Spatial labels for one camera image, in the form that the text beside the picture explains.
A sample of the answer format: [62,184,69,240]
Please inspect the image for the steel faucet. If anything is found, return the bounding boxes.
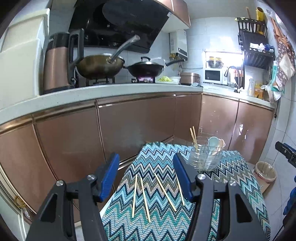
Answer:
[224,66,242,93]

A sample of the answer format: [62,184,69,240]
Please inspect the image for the copper upper cabinet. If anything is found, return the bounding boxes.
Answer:
[159,0,191,27]

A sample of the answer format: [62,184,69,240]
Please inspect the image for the white spoon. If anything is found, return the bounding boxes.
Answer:
[205,154,219,171]

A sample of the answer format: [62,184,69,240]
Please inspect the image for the trash bin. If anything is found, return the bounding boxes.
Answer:
[254,161,277,184]

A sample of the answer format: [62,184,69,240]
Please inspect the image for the zigzag patterned mat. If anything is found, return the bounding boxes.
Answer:
[101,142,271,241]

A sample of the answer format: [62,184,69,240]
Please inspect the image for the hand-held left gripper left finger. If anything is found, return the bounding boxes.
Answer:
[25,152,120,241]

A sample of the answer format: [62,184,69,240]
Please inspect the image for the bronze wok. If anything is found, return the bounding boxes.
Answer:
[75,35,140,80]

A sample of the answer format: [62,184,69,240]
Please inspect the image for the white cabinet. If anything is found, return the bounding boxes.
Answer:
[0,8,51,105]

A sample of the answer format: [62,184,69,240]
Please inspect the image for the black wall rack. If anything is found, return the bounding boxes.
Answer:
[236,17,275,71]

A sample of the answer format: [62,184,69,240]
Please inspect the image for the black wok with lid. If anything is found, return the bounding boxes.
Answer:
[124,56,185,77]

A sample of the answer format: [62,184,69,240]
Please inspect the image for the teal hanging bag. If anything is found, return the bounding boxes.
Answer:
[265,60,287,101]

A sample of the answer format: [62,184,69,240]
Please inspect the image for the wire mesh utensil basket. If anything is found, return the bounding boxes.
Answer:
[187,137,223,172]

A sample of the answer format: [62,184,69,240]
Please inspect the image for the copper electric kettle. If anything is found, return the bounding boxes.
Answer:
[42,28,85,95]

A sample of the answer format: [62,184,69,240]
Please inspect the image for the copper rice cooker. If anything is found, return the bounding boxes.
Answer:
[180,72,201,85]

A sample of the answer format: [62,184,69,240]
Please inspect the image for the clear bottle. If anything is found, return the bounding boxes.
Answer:
[247,78,255,96]

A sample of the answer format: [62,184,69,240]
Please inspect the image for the yellow bottle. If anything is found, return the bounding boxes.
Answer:
[254,81,264,99]

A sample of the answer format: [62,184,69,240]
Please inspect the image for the yellow roll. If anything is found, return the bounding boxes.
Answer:
[255,7,266,34]

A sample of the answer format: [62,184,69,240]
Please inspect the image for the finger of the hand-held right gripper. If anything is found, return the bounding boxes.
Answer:
[275,141,296,168]

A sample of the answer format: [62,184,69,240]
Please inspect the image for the copper lower cabinets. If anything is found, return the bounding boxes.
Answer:
[0,91,277,223]

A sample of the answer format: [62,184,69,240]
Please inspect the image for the pink spoon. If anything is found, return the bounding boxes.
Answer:
[216,138,226,155]

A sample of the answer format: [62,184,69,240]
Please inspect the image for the steel pot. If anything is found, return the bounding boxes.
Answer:
[206,56,225,69]

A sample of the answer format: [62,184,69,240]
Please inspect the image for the white water heater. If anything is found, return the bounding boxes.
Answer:
[169,30,188,59]

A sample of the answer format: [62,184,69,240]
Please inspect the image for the gas stove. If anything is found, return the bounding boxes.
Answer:
[77,76,158,87]

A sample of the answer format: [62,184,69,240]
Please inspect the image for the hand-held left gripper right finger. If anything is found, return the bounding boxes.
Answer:
[172,152,267,241]

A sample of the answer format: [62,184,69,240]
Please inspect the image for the bundle of cloths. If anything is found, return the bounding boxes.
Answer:
[250,42,275,52]

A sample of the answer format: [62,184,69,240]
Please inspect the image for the black range hood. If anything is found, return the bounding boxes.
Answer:
[68,0,173,54]

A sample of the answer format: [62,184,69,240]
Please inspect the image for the floral apron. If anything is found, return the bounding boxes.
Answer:
[270,17,296,81]

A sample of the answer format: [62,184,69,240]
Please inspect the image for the light blue spoon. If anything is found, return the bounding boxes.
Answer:
[207,136,220,153]

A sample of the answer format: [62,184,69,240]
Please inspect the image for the white microwave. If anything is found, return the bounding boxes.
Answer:
[203,68,228,85]

